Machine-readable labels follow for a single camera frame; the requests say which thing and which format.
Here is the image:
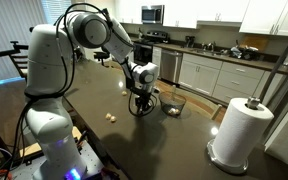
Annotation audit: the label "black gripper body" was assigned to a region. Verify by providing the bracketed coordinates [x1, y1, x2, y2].
[132, 87, 154, 104]

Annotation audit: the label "small orange snack packet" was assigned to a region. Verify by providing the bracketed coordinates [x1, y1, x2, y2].
[167, 107, 181, 117]

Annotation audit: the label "stainless steel dishwasher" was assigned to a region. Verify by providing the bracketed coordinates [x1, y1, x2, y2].
[159, 49, 184, 84]

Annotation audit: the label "black and steel stove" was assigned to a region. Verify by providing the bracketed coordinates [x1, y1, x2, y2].
[132, 30, 170, 66]

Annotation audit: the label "black office chair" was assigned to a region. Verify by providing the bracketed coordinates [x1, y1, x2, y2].
[93, 49, 114, 68]

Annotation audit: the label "black coffee maker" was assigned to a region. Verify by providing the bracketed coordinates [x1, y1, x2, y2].
[184, 35, 196, 49]

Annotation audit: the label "grey robot mounting plate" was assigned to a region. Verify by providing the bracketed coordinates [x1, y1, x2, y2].
[12, 143, 106, 180]

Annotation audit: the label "white lower kitchen cabinets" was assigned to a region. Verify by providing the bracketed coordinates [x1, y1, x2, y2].
[152, 46, 285, 104]

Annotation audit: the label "white kitchen cabinets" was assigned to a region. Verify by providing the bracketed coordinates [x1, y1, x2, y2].
[114, 0, 288, 38]
[152, 46, 285, 104]

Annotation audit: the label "stainless steel microwave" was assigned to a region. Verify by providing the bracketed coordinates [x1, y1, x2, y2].
[141, 4, 165, 25]

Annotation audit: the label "dark kitchen countertop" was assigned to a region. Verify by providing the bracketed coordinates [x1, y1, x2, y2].
[128, 35, 288, 75]

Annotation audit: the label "chrome sink faucet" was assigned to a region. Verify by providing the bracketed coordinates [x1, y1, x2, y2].
[202, 41, 217, 52]

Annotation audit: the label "silver paper towel holder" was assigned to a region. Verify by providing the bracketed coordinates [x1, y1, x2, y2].
[206, 95, 262, 176]

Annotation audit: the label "white paper towel roll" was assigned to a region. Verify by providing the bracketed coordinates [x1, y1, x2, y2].
[212, 97, 275, 168]

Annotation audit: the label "black clutter on counter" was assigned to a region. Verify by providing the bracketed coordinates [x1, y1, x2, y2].
[230, 44, 261, 62]

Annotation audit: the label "white upper kitchen cabinets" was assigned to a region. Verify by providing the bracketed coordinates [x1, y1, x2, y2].
[114, 0, 288, 38]

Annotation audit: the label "white window blinds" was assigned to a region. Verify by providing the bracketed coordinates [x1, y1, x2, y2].
[40, 0, 76, 25]

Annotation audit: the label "wooden cutting board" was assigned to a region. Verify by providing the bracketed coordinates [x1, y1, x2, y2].
[239, 34, 270, 53]

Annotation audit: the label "dark wooden chair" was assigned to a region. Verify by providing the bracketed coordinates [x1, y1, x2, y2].
[9, 40, 30, 80]

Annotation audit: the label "dark tripod pole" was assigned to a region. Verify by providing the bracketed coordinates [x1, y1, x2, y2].
[258, 19, 288, 104]

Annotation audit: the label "black looped gripper cable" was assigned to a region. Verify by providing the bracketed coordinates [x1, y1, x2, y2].
[127, 89, 159, 118]

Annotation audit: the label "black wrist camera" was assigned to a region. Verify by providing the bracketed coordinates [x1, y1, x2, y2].
[126, 79, 137, 92]

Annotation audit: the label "black wire mesh basket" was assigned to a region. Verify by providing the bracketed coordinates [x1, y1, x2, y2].
[158, 91, 187, 118]

